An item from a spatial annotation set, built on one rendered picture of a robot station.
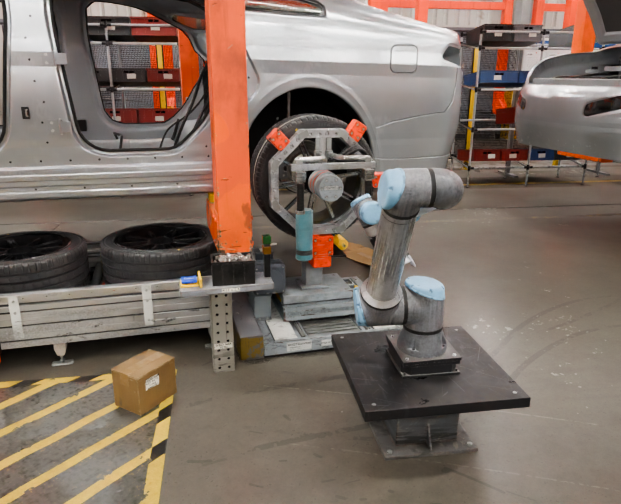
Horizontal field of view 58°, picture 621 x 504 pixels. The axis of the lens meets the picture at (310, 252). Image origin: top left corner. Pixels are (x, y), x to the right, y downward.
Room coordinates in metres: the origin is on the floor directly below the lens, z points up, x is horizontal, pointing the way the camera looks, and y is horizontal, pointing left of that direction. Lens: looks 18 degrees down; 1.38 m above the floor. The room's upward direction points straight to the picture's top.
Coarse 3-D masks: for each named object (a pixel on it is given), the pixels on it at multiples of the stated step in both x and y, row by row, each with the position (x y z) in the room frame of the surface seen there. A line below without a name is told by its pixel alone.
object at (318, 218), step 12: (300, 144) 2.91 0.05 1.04; (288, 180) 2.90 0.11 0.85; (348, 180) 3.15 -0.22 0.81; (360, 180) 2.97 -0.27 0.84; (348, 192) 3.09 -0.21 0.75; (360, 192) 2.97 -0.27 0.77; (288, 204) 2.90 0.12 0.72; (312, 204) 2.93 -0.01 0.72; (336, 204) 3.12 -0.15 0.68; (348, 204) 3.00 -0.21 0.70; (324, 216) 3.04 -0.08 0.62; (336, 216) 2.96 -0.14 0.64
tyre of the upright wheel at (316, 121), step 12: (288, 120) 2.98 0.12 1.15; (300, 120) 2.89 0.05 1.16; (312, 120) 2.90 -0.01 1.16; (324, 120) 2.92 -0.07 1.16; (336, 120) 2.94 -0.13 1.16; (288, 132) 2.87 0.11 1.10; (264, 144) 2.90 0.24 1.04; (360, 144) 2.97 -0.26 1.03; (252, 156) 3.02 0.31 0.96; (264, 156) 2.84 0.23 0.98; (372, 156) 2.99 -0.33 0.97; (252, 168) 2.95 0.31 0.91; (264, 168) 2.83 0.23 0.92; (252, 180) 2.93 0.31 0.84; (264, 180) 2.83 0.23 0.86; (252, 192) 3.02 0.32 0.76; (264, 192) 2.83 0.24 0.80; (372, 192) 3.00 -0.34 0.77; (264, 204) 2.83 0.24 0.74; (276, 216) 2.85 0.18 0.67; (288, 228) 2.87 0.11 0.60
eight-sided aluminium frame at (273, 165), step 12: (300, 132) 2.80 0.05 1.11; (312, 132) 2.81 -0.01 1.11; (324, 132) 2.83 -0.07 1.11; (336, 132) 2.86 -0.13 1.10; (288, 144) 2.78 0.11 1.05; (348, 144) 2.86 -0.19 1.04; (276, 156) 2.77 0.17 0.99; (276, 168) 2.76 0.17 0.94; (276, 180) 2.77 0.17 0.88; (276, 192) 2.77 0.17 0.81; (276, 204) 2.76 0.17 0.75; (288, 216) 2.78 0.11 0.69; (348, 216) 2.87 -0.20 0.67; (324, 228) 2.83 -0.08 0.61; (336, 228) 2.85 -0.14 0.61
